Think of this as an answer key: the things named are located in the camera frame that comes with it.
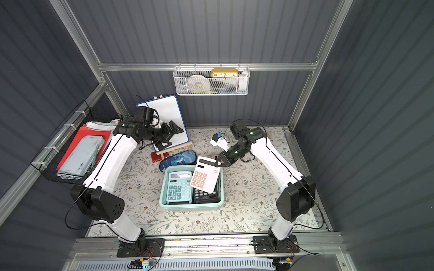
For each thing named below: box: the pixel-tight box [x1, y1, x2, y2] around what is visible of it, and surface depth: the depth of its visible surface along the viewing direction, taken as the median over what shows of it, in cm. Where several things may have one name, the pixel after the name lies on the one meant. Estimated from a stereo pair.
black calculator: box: [191, 184, 221, 204], surface depth 82 cm
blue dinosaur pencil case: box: [159, 150, 198, 173], surface depth 103 cm
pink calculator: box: [189, 155, 221, 194], surface depth 76 cm
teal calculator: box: [166, 171, 193, 202], surface depth 82 cm
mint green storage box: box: [159, 164, 225, 209], surface depth 79 cm
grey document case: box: [57, 134, 106, 177], surface depth 68 cm
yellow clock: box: [210, 68, 240, 78], surface depth 90 cm
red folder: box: [55, 121, 117, 172], surface depth 73 cm
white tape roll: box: [187, 74, 211, 92], surface depth 86 cm
